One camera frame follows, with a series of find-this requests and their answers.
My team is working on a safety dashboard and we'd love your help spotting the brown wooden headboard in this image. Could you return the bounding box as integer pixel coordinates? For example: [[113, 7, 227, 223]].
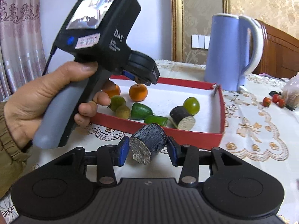
[[253, 19, 299, 80]]

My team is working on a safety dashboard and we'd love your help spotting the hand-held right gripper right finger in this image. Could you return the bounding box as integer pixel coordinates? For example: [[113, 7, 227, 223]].
[[167, 136, 253, 187]]

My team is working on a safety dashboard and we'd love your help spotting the person's left forearm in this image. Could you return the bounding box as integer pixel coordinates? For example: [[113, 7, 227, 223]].
[[0, 103, 33, 192]]

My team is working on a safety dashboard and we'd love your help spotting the white wall switch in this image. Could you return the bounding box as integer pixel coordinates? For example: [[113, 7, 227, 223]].
[[192, 34, 210, 50]]

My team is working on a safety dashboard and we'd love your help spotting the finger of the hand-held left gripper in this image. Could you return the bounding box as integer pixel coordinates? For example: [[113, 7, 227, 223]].
[[142, 74, 160, 86], [121, 69, 137, 81]]

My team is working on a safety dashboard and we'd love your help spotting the green tomato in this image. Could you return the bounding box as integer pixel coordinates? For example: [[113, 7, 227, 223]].
[[183, 97, 201, 116], [109, 95, 127, 112]]

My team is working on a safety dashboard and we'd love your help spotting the cream embroidered tablecloth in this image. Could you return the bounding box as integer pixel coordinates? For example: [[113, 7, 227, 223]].
[[0, 59, 299, 224]]

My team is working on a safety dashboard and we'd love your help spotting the blue electric kettle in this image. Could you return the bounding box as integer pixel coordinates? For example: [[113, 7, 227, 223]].
[[204, 13, 264, 92]]

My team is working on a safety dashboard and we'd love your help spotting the gold wall moulding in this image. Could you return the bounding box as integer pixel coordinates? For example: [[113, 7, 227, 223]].
[[170, 0, 232, 62]]

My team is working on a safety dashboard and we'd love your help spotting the red cardboard box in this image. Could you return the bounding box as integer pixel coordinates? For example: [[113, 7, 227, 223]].
[[90, 75, 226, 151]]

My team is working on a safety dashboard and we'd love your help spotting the clear plastic bag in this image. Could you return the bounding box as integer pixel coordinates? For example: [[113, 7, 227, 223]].
[[281, 72, 299, 109]]

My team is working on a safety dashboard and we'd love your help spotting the black cable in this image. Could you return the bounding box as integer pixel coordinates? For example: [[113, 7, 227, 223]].
[[41, 45, 58, 75]]

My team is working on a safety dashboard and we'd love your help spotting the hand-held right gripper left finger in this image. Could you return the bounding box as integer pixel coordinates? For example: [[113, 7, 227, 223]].
[[55, 136, 130, 187]]

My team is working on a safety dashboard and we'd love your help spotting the person's left hand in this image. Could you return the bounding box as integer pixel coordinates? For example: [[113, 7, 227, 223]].
[[3, 61, 116, 148]]

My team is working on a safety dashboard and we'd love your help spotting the orange tangerine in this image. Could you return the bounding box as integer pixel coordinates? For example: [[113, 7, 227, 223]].
[[102, 83, 121, 97], [129, 83, 148, 102]]

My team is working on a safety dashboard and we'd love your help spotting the pink patterned curtain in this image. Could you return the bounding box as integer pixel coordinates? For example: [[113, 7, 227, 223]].
[[0, 0, 48, 103]]

